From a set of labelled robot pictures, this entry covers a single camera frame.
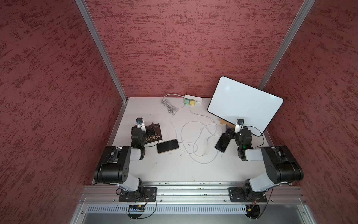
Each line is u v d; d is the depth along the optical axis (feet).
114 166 1.64
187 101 3.81
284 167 1.47
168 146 3.02
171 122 3.45
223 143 3.11
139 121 2.59
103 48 2.87
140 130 2.46
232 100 3.27
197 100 3.84
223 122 3.30
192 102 3.76
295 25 2.54
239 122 2.62
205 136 3.21
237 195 2.43
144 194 2.38
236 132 2.72
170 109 3.63
